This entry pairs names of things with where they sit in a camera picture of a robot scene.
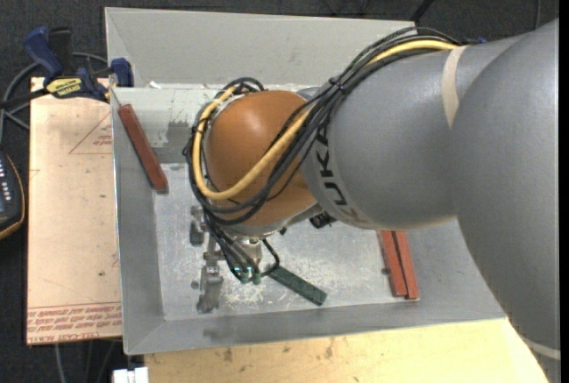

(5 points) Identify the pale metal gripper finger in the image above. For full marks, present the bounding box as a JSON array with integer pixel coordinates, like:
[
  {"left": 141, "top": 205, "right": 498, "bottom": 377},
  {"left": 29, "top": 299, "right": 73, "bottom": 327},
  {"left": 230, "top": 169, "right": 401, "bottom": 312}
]
[
  {"left": 189, "top": 204, "right": 209, "bottom": 247},
  {"left": 190, "top": 265, "right": 225, "bottom": 315}
]

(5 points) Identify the grey metal bin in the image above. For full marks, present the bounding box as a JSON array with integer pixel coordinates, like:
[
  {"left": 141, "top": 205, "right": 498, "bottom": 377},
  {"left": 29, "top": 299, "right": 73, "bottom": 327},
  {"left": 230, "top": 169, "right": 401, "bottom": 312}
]
[{"left": 104, "top": 6, "right": 509, "bottom": 356}]

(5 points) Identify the dark green flat block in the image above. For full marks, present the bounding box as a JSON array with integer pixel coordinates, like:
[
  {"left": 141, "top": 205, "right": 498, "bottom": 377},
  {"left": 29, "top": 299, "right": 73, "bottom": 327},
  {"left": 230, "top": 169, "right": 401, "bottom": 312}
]
[{"left": 266, "top": 267, "right": 329, "bottom": 307}]

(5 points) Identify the red-brown flat block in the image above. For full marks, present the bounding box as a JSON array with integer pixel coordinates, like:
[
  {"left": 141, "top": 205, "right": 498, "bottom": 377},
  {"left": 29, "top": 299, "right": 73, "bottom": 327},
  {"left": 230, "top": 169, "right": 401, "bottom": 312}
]
[
  {"left": 393, "top": 230, "right": 421, "bottom": 301},
  {"left": 116, "top": 103, "right": 170, "bottom": 194},
  {"left": 378, "top": 230, "right": 408, "bottom": 299}
]

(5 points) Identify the brown cardboard board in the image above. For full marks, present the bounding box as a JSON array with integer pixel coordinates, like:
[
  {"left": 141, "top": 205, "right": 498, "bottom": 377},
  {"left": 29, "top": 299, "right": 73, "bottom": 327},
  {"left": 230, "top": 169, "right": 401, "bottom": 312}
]
[{"left": 26, "top": 76, "right": 124, "bottom": 347}]

